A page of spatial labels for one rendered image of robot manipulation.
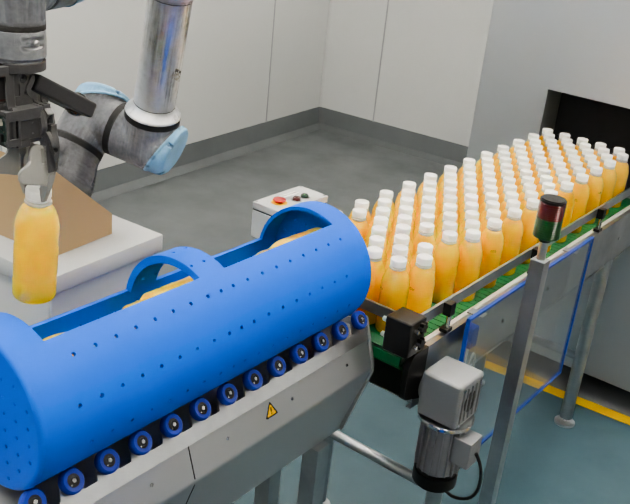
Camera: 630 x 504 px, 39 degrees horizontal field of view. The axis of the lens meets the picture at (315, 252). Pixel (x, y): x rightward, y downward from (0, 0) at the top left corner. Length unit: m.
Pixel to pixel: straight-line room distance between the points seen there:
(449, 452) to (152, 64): 1.14
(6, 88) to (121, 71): 4.02
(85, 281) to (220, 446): 0.43
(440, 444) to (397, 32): 4.77
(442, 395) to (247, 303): 0.64
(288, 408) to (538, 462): 1.67
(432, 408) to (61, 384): 1.02
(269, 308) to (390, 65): 5.09
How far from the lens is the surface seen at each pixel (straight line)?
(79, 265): 1.84
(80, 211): 1.89
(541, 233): 2.18
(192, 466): 1.74
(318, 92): 7.03
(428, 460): 2.24
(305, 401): 1.96
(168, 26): 1.75
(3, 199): 1.94
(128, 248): 1.92
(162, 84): 1.81
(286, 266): 1.76
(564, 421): 3.68
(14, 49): 1.30
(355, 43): 6.83
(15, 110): 1.32
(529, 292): 2.25
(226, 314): 1.63
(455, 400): 2.11
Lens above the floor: 1.94
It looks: 24 degrees down
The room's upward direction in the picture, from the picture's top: 6 degrees clockwise
